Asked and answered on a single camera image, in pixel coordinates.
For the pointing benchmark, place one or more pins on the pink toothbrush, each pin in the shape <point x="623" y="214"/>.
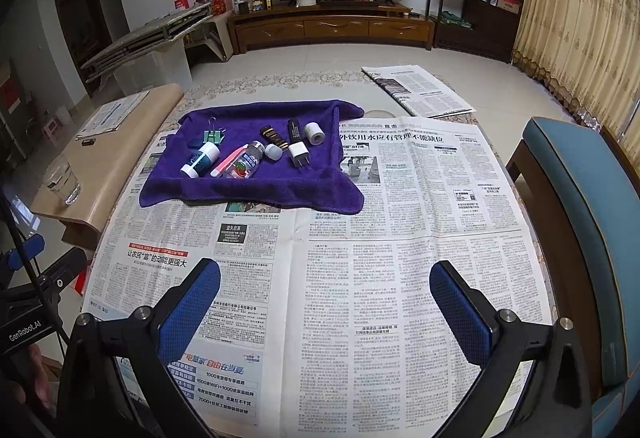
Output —
<point x="227" y="163"/>

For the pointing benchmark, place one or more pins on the beige curved board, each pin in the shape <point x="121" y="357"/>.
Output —
<point x="217" y="38"/>

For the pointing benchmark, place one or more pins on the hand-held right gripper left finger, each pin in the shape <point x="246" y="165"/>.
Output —
<point x="192" y="313"/>

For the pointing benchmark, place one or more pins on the small white round cap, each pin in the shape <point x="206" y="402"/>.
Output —
<point x="273" y="153"/>

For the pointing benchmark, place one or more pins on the clear plastic storage box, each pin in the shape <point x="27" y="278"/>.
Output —
<point x="155" y="68"/>

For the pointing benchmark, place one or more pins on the clear small bottle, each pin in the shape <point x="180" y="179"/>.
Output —
<point x="245" y="164"/>

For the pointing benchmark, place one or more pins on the white blue bottle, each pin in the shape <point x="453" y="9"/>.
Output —
<point x="200" y="160"/>

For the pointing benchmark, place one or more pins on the dark wooden door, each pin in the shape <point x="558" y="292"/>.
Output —
<point x="82" y="18"/>

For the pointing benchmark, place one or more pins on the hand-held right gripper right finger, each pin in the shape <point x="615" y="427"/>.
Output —
<point x="457" y="313"/>

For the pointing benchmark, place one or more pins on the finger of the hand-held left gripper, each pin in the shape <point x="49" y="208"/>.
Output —
<point x="62" y="268"/>
<point x="22" y="252"/>

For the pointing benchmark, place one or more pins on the blue cushioned chair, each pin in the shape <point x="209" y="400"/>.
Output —
<point x="575" y="218"/>

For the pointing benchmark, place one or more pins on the drinking glass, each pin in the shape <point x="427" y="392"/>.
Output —
<point x="62" y="183"/>

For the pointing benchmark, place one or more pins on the pink plastic stool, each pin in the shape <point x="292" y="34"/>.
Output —
<point x="50" y="126"/>

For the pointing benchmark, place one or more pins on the stack of folded tables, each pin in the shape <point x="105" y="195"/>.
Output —
<point x="150" y="30"/>

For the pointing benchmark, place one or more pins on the folded newspaper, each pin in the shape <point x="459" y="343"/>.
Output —
<point x="425" y="93"/>

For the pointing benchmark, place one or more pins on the wooden television cabinet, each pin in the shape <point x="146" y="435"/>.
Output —
<point x="330" y="28"/>

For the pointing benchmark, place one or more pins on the green binder clips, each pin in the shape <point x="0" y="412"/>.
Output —
<point x="212" y="137"/>

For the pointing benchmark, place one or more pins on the small dark object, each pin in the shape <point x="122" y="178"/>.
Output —
<point x="89" y="141"/>

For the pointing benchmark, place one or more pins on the purple towel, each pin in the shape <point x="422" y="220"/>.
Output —
<point x="300" y="188"/>

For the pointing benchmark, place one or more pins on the beige patterned curtain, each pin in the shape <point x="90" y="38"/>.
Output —
<point x="575" y="18"/>

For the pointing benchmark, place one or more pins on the person's left hand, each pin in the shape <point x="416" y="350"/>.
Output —
<point x="37" y="373"/>

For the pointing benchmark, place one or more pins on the large open newspaper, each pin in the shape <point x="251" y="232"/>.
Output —
<point x="350" y="293"/>

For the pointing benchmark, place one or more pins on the black brown lighter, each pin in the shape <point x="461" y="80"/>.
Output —
<point x="272" y="137"/>

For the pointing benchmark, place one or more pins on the beige side table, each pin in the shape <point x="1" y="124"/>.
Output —
<point x="130" y="128"/>

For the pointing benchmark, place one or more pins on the black rectangular device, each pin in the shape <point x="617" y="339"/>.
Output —
<point x="295" y="130"/>

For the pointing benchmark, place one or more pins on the green flat box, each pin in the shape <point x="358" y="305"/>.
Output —
<point x="455" y="20"/>

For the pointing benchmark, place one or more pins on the white plug charger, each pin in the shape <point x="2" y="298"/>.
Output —
<point x="299" y="154"/>

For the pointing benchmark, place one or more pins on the white paper sheet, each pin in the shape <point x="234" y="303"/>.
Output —
<point x="112" y="113"/>

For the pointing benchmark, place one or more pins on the red gift box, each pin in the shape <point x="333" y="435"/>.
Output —
<point x="212" y="4"/>

